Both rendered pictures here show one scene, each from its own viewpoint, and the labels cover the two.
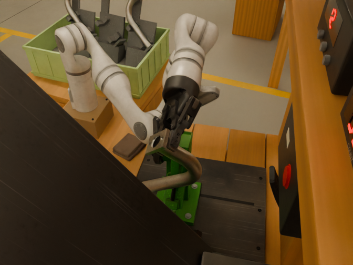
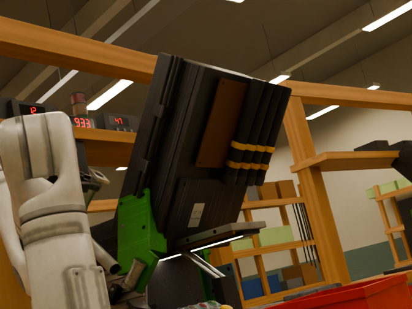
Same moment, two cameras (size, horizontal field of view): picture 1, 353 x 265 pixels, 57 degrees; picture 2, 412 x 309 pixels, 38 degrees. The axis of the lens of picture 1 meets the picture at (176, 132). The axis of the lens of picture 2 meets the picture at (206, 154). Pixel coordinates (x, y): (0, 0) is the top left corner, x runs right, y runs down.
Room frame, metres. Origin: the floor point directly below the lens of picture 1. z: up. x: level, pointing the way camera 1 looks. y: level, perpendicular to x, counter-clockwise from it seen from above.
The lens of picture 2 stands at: (1.67, 0.90, 0.96)
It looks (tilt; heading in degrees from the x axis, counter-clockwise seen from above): 13 degrees up; 204
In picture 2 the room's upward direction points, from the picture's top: 13 degrees counter-clockwise
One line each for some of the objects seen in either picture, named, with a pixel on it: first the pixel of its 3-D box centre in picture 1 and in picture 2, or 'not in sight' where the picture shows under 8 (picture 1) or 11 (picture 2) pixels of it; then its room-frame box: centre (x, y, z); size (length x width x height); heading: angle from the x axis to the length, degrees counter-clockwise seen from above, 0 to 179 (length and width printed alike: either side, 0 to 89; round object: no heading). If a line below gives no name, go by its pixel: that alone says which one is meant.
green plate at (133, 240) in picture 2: not in sight; (141, 230); (0.32, 0.06, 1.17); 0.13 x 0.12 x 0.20; 168
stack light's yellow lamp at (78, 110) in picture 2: not in sight; (80, 111); (0.05, -0.25, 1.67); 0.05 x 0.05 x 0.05
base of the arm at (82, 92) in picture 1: (82, 87); (64, 281); (1.01, 0.35, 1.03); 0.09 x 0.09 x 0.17; 84
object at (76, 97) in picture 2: not in sight; (78, 99); (0.05, -0.25, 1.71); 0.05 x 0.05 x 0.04
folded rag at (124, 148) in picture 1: (129, 146); not in sight; (0.81, 0.17, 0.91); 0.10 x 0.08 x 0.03; 146
